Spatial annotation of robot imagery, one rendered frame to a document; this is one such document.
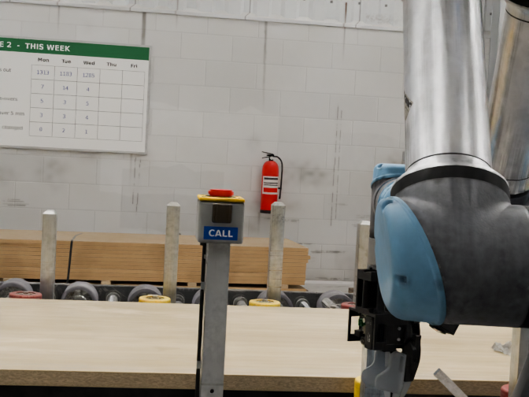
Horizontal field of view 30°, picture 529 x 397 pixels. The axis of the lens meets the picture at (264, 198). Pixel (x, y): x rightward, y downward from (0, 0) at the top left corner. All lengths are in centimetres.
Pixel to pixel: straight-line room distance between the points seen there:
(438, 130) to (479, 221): 11
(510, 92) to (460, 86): 26
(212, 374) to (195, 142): 716
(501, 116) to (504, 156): 6
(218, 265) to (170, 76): 717
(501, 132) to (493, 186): 35
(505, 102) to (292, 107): 757
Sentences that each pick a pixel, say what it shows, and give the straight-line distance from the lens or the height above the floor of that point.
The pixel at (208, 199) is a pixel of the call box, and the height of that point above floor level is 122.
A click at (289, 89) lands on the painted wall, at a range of 881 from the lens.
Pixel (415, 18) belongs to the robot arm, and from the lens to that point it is 107.
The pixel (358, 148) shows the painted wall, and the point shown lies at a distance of 895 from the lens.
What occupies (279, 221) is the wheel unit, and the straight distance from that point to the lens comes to 264.
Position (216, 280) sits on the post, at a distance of 153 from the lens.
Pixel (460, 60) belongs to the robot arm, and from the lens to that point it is 103.
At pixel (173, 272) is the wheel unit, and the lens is 263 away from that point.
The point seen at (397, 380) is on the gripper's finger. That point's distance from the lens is 149.
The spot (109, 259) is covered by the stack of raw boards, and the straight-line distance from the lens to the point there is 737.
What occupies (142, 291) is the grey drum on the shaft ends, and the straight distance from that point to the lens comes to 302.
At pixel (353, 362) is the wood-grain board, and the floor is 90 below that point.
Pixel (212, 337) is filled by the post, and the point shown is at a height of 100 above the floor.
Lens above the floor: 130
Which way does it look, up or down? 3 degrees down
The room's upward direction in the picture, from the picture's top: 3 degrees clockwise
